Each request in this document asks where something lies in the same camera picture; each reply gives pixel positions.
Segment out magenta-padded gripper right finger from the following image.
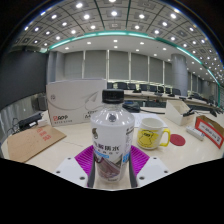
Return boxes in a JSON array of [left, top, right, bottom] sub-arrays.
[[128, 144, 173, 189]]

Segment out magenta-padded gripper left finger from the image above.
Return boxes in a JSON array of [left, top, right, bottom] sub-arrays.
[[53, 144, 98, 189]]

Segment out clear water bottle black cap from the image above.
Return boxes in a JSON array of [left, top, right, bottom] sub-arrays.
[[90, 88, 136, 184]]

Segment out flat round red coaster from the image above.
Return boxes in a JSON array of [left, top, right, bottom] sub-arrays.
[[169, 133, 187, 147]]

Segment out flat brown cardboard sheet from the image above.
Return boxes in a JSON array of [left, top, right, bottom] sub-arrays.
[[6, 124, 68, 164]]

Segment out large white paper carton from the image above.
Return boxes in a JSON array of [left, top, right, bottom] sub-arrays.
[[45, 78, 108, 127]]

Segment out long curved conference desk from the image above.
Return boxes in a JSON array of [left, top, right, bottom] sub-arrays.
[[107, 88, 224, 116]]

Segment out black electronic device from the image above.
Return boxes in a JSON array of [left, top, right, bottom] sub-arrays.
[[18, 112, 44, 132]]

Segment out black marker pen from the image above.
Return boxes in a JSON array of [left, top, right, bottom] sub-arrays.
[[182, 108, 196, 118]]

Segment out row of black office chairs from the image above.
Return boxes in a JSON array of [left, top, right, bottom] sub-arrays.
[[107, 81, 183, 98]]

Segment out brown cardboard box red label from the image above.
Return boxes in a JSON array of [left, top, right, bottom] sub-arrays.
[[194, 115, 224, 150]]

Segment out round ceiling lights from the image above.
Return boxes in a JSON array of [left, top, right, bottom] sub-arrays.
[[13, 0, 224, 81]]

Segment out white mug yellow handle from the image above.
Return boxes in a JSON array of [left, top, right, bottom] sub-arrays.
[[136, 117, 172, 150]]

